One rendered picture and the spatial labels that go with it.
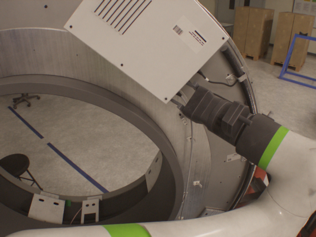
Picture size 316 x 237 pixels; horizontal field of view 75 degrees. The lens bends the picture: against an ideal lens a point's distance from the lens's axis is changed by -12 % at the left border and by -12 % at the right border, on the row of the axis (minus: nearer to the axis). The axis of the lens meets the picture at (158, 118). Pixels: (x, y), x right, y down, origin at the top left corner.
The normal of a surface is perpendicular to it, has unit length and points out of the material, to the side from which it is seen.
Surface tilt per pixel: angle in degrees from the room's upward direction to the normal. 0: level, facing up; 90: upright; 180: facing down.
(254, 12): 90
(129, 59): 90
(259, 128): 34
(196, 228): 26
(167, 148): 90
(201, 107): 46
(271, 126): 13
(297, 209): 78
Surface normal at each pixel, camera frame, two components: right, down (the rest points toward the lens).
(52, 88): 0.18, 0.50
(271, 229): 0.49, -0.38
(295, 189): -0.72, 0.11
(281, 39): -0.65, 0.39
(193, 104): -0.43, -0.32
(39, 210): 0.44, -0.82
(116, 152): 0.00, -0.86
